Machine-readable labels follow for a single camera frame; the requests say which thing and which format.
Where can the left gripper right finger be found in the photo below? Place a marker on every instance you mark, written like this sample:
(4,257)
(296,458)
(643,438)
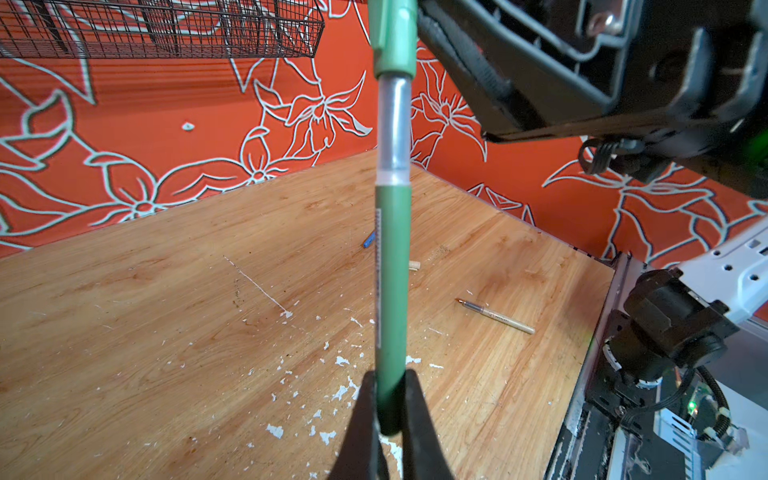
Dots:
(423,457)

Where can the green pen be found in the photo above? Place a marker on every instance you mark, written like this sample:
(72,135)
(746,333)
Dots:
(393,194)

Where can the black wire basket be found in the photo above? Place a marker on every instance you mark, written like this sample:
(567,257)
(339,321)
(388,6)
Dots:
(160,29)

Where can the beige pen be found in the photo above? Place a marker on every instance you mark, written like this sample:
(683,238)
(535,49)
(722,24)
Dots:
(484,311)

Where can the green pen cap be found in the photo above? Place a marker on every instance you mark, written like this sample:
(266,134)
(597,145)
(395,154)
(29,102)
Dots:
(393,36)

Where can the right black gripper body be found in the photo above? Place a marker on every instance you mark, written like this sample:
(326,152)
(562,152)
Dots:
(645,84)

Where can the blue pen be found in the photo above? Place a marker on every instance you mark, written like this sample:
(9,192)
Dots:
(369,240)

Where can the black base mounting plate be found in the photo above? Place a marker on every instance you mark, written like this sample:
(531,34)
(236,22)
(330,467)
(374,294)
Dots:
(659,446)

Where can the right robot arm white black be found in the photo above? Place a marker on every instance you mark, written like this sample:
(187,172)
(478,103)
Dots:
(682,316)

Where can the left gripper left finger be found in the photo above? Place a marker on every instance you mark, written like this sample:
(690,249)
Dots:
(361,455)

